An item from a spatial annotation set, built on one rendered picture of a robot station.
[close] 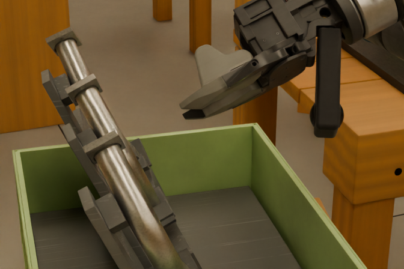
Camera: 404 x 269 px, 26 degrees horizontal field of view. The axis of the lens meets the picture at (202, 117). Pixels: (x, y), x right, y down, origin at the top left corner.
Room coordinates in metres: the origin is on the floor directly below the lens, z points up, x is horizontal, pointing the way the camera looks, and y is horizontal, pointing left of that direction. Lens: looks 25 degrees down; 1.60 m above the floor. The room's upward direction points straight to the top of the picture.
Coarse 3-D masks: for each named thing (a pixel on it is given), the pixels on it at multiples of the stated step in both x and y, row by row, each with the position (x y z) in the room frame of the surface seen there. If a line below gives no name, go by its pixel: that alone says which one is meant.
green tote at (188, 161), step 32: (224, 128) 1.34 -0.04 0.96; (256, 128) 1.34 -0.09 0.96; (32, 160) 1.26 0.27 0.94; (64, 160) 1.27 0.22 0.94; (160, 160) 1.31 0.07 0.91; (192, 160) 1.33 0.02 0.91; (224, 160) 1.34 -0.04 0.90; (256, 160) 1.33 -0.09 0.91; (32, 192) 1.26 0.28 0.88; (64, 192) 1.27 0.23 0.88; (96, 192) 1.29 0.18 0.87; (192, 192) 1.33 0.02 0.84; (256, 192) 1.32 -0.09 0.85; (288, 192) 1.18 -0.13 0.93; (288, 224) 1.17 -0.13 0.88; (320, 224) 1.05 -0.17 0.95; (32, 256) 0.96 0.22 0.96; (320, 256) 1.04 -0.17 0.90; (352, 256) 0.96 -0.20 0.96
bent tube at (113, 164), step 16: (96, 144) 0.82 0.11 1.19; (112, 144) 0.84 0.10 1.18; (96, 160) 0.83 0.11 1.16; (112, 160) 0.82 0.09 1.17; (112, 176) 0.81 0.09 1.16; (128, 176) 0.81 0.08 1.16; (112, 192) 0.81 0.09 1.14; (128, 192) 0.80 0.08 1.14; (128, 208) 0.79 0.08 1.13; (144, 208) 0.79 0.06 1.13; (144, 224) 0.78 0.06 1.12; (160, 224) 0.79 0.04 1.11; (144, 240) 0.78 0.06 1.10; (160, 240) 0.78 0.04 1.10; (160, 256) 0.78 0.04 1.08; (176, 256) 0.79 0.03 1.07
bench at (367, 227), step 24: (240, 48) 2.05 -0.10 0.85; (312, 72) 1.80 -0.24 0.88; (360, 72) 1.80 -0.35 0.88; (264, 96) 2.04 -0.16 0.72; (312, 96) 1.67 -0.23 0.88; (360, 96) 1.67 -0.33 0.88; (384, 96) 1.67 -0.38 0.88; (240, 120) 2.04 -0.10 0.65; (264, 120) 2.04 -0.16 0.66; (336, 192) 1.52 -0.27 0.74; (336, 216) 1.51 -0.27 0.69; (360, 216) 1.45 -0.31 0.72; (384, 216) 1.47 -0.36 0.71; (360, 240) 1.45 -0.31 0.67; (384, 240) 1.47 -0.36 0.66; (384, 264) 1.47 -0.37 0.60
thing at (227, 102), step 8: (248, 88) 0.89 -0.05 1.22; (256, 88) 0.90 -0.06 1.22; (232, 96) 0.89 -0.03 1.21; (240, 96) 0.89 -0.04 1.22; (248, 96) 0.90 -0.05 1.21; (216, 104) 0.89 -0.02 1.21; (224, 104) 0.89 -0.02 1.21; (232, 104) 0.89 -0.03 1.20; (192, 112) 0.88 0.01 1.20; (200, 112) 0.88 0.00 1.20; (208, 112) 0.88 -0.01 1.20; (216, 112) 0.89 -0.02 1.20
